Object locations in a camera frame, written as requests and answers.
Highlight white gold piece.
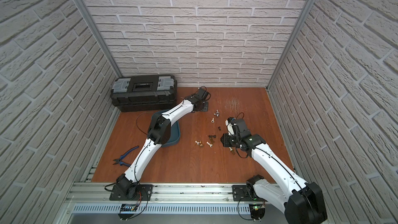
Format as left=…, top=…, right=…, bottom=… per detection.
left=195, top=141, right=204, bottom=147

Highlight teal plastic storage bin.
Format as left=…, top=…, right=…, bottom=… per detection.
left=148, top=111, right=180, bottom=147

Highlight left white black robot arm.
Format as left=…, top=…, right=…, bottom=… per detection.
left=110, top=86, right=211, bottom=200

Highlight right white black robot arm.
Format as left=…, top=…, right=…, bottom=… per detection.
left=220, top=117, right=328, bottom=224

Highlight black plastic toolbox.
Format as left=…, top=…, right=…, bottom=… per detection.
left=110, top=74, right=177, bottom=112

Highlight right controller board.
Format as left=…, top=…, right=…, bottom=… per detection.
left=249, top=204, right=266, bottom=221

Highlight controller board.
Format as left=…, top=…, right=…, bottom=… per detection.
left=118, top=204, right=140, bottom=220
left=249, top=204, right=266, bottom=221

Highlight left controller board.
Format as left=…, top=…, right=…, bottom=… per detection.
left=118, top=204, right=140, bottom=220

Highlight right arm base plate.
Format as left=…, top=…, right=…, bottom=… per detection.
left=232, top=185, right=260, bottom=202

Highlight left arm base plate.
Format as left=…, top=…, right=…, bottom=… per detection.
left=109, top=184, right=153, bottom=201

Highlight blue handled pliers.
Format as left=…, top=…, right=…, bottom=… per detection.
left=113, top=146, right=139, bottom=167

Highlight aluminium frame rail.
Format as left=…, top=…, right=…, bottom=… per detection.
left=62, top=182, right=321, bottom=205

